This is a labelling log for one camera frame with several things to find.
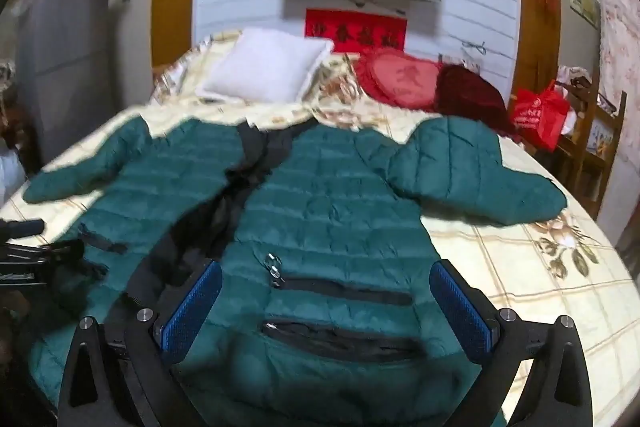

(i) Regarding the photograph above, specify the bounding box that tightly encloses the grey refrigerator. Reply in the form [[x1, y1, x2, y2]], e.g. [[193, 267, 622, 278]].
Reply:
[[15, 0, 118, 162]]

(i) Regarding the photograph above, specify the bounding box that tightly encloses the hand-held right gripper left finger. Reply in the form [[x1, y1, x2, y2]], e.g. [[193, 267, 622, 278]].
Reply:
[[57, 258, 223, 427]]

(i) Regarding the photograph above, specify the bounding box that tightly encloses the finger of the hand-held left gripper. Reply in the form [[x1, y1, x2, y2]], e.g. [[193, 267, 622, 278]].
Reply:
[[0, 241, 86, 285], [0, 219, 45, 240]]

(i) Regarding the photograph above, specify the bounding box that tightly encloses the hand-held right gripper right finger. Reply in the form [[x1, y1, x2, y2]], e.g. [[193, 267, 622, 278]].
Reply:
[[429, 258, 596, 427]]

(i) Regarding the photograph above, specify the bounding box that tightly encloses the red paper banner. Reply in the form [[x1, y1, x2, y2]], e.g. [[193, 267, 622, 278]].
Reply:
[[305, 8, 408, 50]]

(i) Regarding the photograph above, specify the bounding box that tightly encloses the small framed picture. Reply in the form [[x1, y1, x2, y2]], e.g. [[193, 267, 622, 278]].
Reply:
[[567, 0, 601, 28]]

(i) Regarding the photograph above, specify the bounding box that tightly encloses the wooden chair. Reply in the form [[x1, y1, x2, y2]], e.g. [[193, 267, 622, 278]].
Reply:
[[537, 67, 628, 218]]

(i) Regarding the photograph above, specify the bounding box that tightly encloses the green puffer jacket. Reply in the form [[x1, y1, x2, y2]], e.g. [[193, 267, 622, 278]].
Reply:
[[22, 114, 568, 427]]

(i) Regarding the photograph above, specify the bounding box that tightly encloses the bed with floral sheet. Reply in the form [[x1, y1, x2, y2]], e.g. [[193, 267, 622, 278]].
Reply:
[[0, 29, 636, 427]]

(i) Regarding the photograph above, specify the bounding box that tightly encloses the white pillow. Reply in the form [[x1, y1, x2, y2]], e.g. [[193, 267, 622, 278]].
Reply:
[[195, 27, 335, 104]]

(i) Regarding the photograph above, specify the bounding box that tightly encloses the red heart pillow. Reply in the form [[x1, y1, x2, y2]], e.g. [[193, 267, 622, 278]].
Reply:
[[354, 47, 446, 112]]

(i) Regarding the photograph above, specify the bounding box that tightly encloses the floral pink cloth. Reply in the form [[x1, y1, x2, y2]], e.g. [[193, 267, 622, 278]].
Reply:
[[597, 0, 640, 108]]

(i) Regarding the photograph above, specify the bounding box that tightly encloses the red shopping bag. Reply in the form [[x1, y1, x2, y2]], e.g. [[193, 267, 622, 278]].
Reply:
[[510, 79, 572, 152]]

